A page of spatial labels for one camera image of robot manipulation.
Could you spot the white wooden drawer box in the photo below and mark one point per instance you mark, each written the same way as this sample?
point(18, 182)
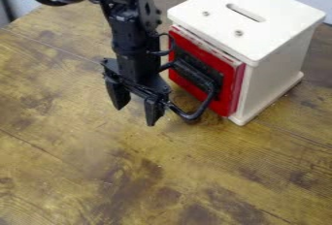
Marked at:
point(267, 34)

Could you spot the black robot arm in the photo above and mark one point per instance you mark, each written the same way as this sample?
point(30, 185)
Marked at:
point(143, 7)

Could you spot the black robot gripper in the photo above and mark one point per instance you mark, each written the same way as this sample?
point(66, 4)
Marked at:
point(131, 73)

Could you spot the red drawer with black handle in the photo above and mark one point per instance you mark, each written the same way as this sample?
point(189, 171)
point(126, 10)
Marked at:
point(201, 66)

